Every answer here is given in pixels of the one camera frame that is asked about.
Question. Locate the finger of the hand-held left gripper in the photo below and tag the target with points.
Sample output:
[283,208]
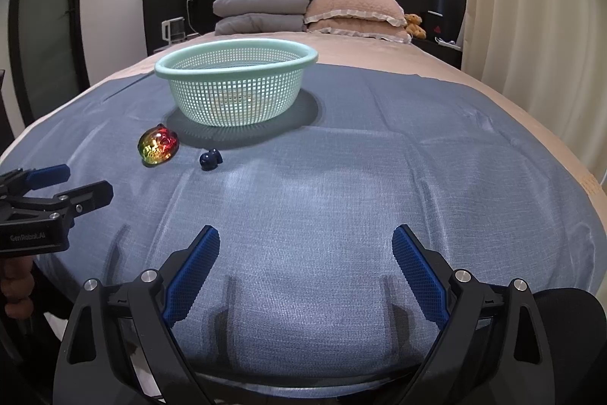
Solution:
[90,194]
[45,175]

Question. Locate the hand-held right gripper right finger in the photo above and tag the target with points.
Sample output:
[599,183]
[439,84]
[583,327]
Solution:
[419,277]

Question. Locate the black nightstand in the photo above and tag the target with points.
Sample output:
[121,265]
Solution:
[438,54]

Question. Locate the carved glass stone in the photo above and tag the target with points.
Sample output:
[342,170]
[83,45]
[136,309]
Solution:
[157,145]

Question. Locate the beige curtain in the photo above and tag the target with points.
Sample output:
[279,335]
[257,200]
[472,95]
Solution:
[536,6]

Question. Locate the person's left hand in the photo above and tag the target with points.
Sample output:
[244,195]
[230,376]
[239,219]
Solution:
[16,286]

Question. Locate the dark blue bead charm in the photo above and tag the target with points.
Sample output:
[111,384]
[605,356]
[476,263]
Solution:
[209,160]

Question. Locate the teal plastic mesh basket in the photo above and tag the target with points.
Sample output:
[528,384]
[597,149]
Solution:
[237,101]

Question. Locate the white bedside appliance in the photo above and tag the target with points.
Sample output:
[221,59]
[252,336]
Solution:
[173,30]

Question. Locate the bed with beige sheet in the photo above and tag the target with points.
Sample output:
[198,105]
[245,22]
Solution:
[360,49]

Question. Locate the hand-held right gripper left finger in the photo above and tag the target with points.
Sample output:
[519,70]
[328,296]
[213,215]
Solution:
[192,277]

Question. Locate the blue cloth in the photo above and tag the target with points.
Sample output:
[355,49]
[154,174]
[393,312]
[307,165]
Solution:
[355,196]

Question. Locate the brown teddy bear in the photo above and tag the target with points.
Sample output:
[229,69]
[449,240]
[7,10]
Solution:
[415,25]

